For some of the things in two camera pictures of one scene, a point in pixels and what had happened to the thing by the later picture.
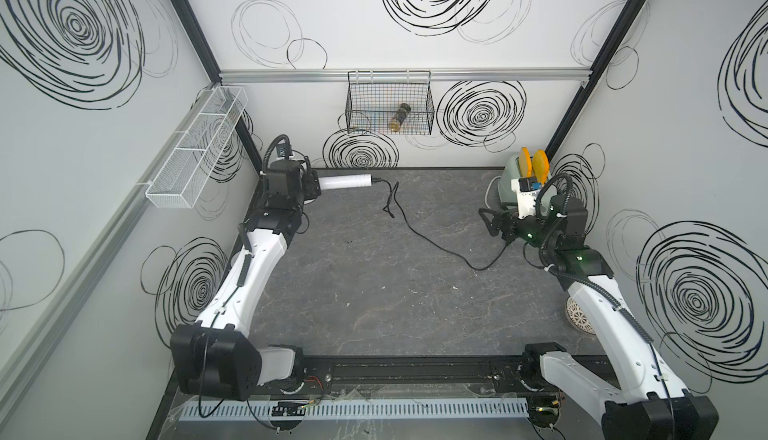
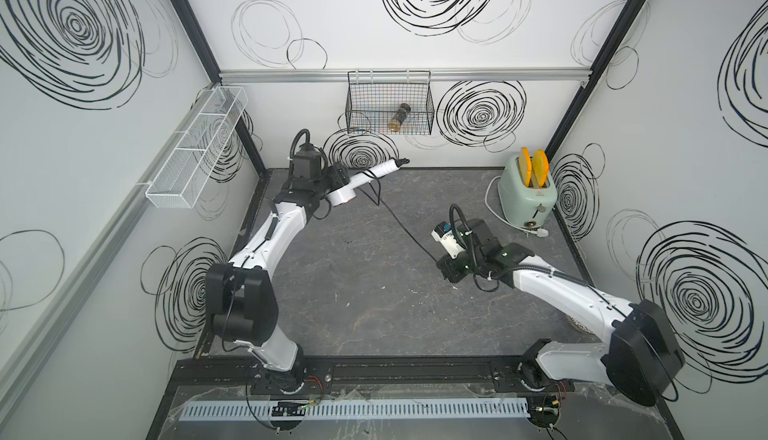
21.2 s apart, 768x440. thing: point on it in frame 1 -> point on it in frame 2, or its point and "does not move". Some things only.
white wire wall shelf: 179,180 does not move
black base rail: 408,374 does not move
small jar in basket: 396,121 does not move
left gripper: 309,185 -> 336,176
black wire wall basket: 390,102 does not move
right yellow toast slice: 540,164 does not move
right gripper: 496,226 -> 452,272
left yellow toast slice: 526,163 does not move
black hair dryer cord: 388,207 -> 379,203
